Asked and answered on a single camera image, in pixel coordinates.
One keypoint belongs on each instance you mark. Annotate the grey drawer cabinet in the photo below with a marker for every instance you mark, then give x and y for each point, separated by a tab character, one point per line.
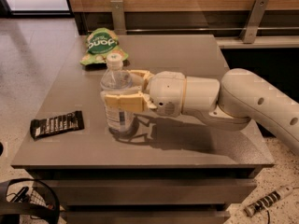
169	171

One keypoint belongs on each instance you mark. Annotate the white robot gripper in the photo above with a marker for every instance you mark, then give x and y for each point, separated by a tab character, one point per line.
167	92

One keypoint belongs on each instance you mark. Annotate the right metal bracket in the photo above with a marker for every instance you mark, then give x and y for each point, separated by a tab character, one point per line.
255	17

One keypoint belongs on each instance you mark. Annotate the metal bracket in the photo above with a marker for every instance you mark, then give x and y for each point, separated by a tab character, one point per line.
255	17
118	17

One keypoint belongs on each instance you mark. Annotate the black round basket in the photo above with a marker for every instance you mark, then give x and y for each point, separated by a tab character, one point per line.
28	197

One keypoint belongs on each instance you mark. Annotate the black rxbar chocolate bar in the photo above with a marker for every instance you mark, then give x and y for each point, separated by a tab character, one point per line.
65	123

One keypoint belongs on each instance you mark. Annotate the left metal bracket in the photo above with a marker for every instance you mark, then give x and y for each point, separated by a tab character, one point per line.
118	17

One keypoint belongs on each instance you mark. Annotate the green snack bag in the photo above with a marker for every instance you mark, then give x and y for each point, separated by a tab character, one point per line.
99	43

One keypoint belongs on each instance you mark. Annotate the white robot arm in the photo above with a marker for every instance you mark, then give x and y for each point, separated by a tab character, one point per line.
229	104

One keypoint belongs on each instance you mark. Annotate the clear plastic water bottle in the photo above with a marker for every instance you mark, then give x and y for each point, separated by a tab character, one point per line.
116	79

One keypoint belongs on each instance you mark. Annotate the white power strip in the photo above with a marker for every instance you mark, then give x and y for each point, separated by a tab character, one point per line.
268	200

